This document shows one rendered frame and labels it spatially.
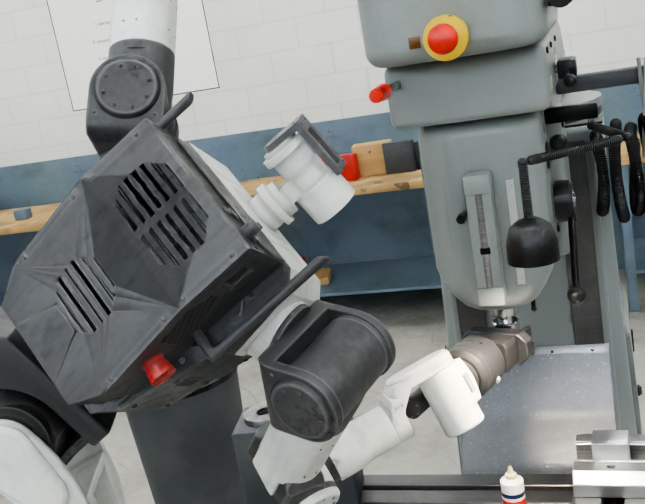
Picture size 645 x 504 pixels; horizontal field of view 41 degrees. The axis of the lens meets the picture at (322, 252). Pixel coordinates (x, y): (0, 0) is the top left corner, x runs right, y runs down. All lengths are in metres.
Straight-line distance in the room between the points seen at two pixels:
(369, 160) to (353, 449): 4.17
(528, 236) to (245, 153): 5.02
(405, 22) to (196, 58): 5.02
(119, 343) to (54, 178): 5.96
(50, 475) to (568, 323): 1.16
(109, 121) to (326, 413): 0.45
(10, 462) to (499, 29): 0.84
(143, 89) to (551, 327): 1.11
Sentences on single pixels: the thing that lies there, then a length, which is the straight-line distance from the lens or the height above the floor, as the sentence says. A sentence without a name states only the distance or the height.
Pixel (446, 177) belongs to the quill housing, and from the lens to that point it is 1.38.
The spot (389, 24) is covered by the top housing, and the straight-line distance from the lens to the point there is 1.23.
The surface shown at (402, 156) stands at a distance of 5.29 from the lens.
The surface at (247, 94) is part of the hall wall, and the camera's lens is 6.08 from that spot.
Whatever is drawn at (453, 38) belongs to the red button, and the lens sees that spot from 1.17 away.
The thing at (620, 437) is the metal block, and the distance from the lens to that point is 1.61.
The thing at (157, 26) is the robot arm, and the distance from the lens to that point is 1.23.
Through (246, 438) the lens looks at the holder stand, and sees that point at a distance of 1.69.
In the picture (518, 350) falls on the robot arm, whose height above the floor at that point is 1.24.
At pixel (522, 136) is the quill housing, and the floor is 1.59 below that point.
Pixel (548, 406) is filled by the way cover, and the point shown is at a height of 0.95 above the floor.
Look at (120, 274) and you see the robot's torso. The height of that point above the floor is 1.58.
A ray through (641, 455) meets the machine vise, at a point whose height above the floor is 0.99.
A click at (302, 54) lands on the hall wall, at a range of 5.92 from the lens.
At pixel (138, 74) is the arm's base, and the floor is 1.78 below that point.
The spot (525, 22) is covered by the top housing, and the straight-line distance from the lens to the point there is 1.22.
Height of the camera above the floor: 1.80
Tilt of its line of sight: 14 degrees down
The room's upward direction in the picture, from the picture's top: 10 degrees counter-clockwise
